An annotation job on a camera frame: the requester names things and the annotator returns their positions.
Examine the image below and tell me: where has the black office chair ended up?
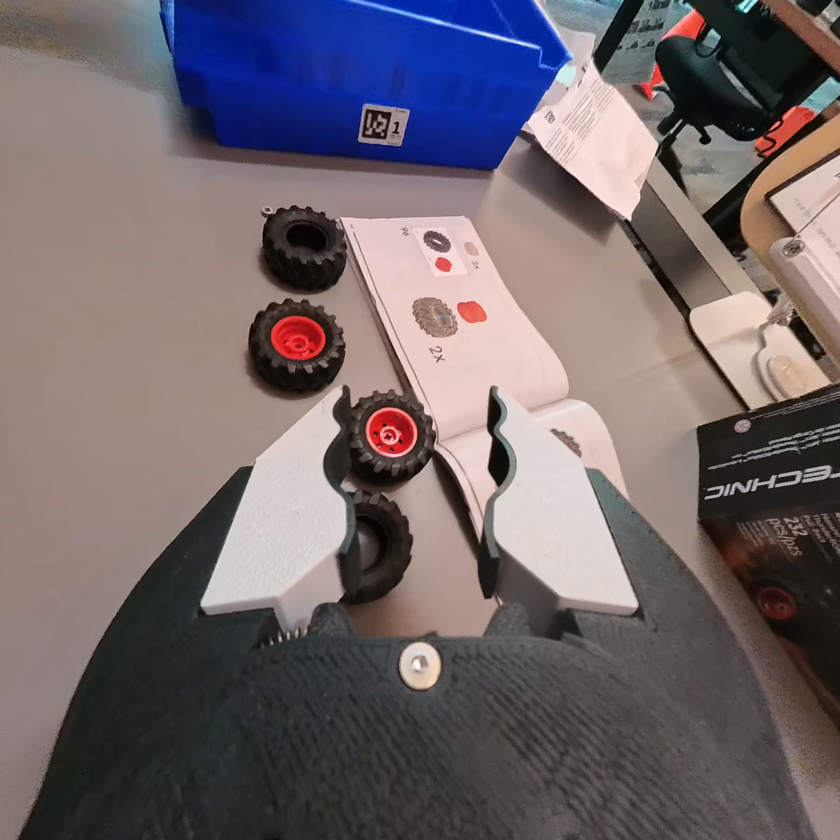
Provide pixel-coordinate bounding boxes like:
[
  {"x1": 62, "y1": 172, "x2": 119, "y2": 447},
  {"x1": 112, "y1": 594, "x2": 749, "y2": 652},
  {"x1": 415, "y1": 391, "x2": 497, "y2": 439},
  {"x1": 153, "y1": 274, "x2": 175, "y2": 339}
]
[{"x1": 654, "y1": 12, "x2": 799, "y2": 149}]

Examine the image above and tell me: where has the black rubber toy tire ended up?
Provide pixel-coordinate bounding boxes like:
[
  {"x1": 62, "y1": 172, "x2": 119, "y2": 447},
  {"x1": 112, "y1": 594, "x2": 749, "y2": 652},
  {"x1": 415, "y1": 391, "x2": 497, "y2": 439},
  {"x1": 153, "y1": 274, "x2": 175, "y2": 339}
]
[
  {"x1": 340, "y1": 489, "x2": 415, "y2": 605},
  {"x1": 261, "y1": 205, "x2": 349, "y2": 291}
]

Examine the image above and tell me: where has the orange traffic cone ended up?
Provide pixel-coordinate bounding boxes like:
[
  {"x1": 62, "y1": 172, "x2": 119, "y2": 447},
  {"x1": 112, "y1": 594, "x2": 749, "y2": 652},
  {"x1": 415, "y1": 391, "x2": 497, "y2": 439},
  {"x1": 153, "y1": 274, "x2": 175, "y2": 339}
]
[
  {"x1": 639, "y1": 7, "x2": 698, "y2": 100},
  {"x1": 754, "y1": 104, "x2": 819, "y2": 156}
]

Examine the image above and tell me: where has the black tire with red wheel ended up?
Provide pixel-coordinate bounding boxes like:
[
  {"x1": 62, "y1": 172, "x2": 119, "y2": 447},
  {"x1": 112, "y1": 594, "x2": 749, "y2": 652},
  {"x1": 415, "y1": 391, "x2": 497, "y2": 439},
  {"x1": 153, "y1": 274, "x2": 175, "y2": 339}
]
[
  {"x1": 247, "y1": 298, "x2": 347, "y2": 394},
  {"x1": 346, "y1": 388, "x2": 437, "y2": 488}
]

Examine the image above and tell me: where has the blue plastic bin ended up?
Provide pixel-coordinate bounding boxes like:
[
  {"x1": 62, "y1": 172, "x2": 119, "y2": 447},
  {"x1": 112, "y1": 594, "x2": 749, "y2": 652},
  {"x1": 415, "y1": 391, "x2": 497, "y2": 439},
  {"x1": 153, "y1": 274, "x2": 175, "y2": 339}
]
[{"x1": 159, "y1": 0, "x2": 574, "y2": 172}]

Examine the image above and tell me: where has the wooden framed instruction board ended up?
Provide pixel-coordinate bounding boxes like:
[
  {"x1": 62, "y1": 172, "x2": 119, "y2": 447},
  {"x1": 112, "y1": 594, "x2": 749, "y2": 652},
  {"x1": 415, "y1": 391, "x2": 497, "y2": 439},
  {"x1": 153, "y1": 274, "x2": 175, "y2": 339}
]
[{"x1": 739, "y1": 114, "x2": 840, "y2": 309}]

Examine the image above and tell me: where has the white printed paper sheet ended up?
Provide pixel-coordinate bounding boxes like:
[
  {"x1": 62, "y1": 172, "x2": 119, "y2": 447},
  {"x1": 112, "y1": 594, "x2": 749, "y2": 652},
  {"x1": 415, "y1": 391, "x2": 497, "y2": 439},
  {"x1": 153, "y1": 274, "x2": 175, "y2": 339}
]
[{"x1": 521, "y1": 55, "x2": 660, "y2": 221}]

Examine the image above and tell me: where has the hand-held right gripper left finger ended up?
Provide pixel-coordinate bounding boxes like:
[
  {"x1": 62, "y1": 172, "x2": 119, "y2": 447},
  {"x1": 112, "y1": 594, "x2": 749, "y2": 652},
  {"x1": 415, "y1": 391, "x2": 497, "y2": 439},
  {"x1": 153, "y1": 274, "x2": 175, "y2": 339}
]
[{"x1": 198, "y1": 385, "x2": 359, "y2": 631}]

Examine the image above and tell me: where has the black metal pole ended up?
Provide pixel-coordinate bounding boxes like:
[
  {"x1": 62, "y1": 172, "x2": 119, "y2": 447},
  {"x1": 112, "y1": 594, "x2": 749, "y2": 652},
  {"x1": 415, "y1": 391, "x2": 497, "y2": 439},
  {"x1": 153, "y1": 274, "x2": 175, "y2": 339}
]
[{"x1": 590, "y1": 0, "x2": 646, "y2": 74}]

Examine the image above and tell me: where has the white marker tag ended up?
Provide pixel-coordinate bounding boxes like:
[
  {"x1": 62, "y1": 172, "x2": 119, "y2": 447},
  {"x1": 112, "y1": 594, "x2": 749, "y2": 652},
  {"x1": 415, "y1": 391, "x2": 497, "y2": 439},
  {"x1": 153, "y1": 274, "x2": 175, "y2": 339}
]
[{"x1": 357, "y1": 103, "x2": 412, "y2": 147}]

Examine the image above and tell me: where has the white instruction booklet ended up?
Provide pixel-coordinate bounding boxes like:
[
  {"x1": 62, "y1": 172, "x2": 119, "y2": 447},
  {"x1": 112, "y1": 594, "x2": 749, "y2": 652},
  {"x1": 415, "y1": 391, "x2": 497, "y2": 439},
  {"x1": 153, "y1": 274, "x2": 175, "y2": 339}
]
[{"x1": 337, "y1": 214, "x2": 630, "y2": 549}]

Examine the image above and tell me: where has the white board stand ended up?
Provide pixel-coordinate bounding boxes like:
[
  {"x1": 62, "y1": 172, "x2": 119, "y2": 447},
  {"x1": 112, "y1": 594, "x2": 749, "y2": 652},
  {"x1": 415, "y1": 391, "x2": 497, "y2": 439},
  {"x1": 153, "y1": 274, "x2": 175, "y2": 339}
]
[{"x1": 688, "y1": 235, "x2": 840, "y2": 410}]

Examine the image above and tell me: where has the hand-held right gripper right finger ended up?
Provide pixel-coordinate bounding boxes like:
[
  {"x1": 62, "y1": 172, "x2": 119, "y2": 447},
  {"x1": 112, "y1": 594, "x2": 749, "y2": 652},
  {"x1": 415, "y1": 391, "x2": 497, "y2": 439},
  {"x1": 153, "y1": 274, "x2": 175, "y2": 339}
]
[{"x1": 477, "y1": 385, "x2": 642, "y2": 635}]

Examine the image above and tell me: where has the black toy set box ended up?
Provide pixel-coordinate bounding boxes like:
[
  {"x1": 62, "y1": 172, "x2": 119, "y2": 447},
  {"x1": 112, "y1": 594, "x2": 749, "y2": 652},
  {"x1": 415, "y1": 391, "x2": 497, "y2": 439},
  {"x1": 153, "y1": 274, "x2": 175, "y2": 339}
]
[{"x1": 696, "y1": 385, "x2": 840, "y2": 701}]

